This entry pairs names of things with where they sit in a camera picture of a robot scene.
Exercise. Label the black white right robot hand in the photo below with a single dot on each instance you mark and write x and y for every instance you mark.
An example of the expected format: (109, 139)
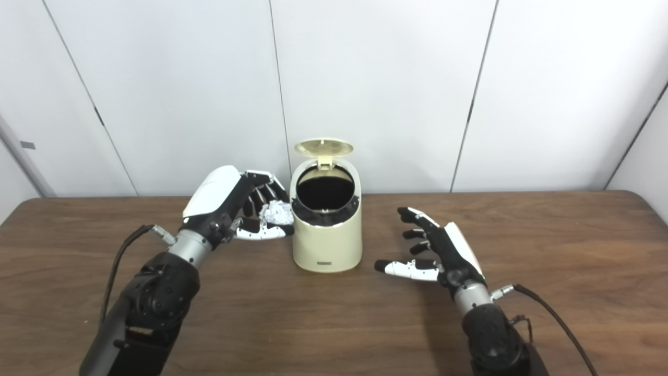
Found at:
(451, 256)

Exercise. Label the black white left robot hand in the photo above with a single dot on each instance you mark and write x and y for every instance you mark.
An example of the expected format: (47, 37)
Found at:
(214, 196)

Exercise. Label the white paper ball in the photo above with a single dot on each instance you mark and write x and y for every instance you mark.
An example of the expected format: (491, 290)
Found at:
(276, 213)

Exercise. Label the round cream bin lid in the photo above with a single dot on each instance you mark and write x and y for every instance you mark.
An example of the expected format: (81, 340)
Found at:
(323, 148)

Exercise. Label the cream-colored trash bin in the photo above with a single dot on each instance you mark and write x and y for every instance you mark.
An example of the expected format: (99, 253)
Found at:
(326, 245)

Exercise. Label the grey wall post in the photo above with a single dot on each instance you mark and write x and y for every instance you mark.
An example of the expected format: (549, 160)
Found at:
(26, 156)

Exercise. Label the small grey wall tag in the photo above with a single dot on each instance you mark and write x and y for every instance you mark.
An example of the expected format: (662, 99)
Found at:
(27, 145)

